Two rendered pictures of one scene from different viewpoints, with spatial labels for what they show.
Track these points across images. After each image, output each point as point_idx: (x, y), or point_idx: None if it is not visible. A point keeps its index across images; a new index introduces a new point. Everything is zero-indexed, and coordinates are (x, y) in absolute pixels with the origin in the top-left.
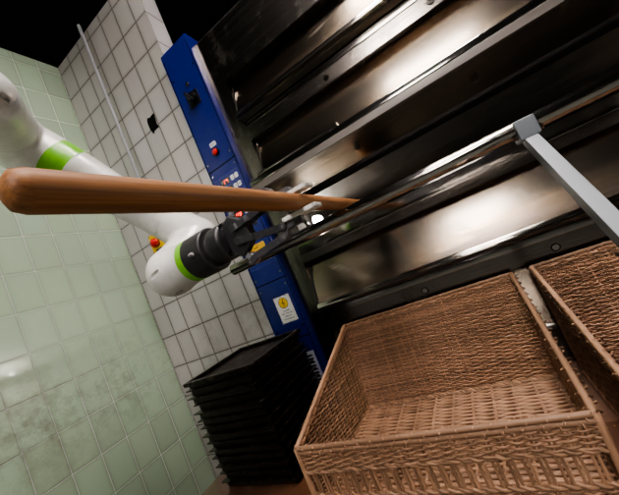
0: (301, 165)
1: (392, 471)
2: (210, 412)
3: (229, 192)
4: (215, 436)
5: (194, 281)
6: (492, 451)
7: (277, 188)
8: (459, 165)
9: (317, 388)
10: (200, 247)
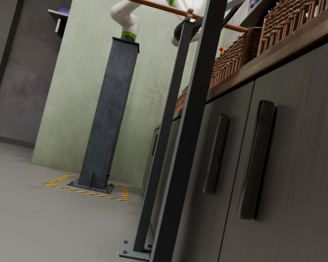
0: (252, 12)
1: (176, 108)
2: None
3: (154, 3)
4: None
5: (176, 40)
6: (183, 99)
7: (250, 24)
8: (235, 8)
9: None
10: (176, 27)
